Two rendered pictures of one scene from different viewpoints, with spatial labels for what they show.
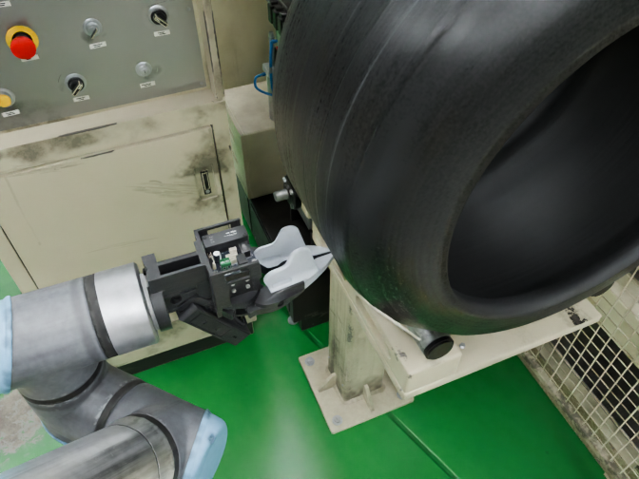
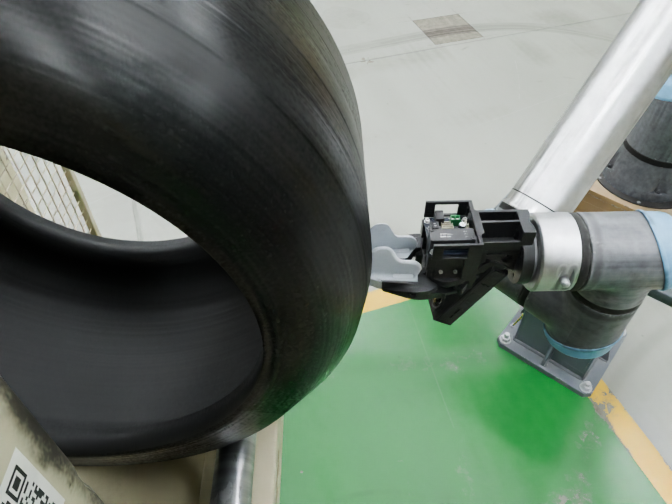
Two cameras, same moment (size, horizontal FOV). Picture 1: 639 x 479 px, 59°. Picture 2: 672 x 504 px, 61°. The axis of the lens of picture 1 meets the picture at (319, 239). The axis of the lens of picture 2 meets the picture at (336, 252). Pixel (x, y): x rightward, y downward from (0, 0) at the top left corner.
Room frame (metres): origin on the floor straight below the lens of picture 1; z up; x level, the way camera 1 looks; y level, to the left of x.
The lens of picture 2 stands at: (0.85, 0.14, 1.54)
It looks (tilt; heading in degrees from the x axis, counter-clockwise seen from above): 46 degrees down; 202
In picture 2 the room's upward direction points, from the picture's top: straight up
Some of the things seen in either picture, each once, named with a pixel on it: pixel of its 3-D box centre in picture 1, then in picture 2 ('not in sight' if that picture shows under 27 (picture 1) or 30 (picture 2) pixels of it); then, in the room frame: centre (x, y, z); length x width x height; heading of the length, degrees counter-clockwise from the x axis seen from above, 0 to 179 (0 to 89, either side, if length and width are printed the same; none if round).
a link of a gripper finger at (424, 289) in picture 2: not in sight; (419, 278); (0.43, 0.08, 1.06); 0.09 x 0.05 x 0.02; 113
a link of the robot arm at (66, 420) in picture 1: (82, 394); (583, 305); (0.31, 0.28, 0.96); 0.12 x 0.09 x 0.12; 64
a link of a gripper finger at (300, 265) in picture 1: (300, 263); (377, 243); (0.41, 0.02, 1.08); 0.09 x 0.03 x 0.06; 113
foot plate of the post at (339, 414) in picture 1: (355, 376); not in sight; (0.85, -0.11, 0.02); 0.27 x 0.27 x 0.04; 23
